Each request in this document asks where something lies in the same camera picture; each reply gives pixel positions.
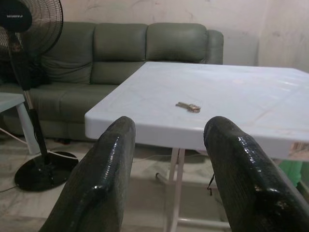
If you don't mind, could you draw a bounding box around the white plastic folding table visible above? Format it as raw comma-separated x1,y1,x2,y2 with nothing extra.
84,61,309,232

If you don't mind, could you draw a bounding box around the grey-green leather sofa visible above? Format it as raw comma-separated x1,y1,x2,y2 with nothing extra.
0,21,224,143

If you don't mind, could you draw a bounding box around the white floor cable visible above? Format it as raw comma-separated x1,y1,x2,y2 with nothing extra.
0,127,74,160

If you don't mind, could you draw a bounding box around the green plastic stool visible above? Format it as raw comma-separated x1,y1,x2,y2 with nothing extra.
277,159,302,188

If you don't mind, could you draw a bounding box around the black hanging strap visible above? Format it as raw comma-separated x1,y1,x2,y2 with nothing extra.
207,173,216,197

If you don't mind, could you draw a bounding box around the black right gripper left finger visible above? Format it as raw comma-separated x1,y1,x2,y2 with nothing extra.
38,116,136,232

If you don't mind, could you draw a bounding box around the brass key bunch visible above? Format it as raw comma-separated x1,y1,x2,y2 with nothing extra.
175,101,201,113

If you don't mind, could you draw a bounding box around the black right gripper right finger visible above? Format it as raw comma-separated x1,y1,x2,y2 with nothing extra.
203,116,309,232

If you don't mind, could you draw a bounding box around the small white side table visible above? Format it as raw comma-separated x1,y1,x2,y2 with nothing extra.
0,92,37,155

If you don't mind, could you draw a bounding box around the black pedestal fan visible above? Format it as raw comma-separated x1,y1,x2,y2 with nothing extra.
0,0,79,193

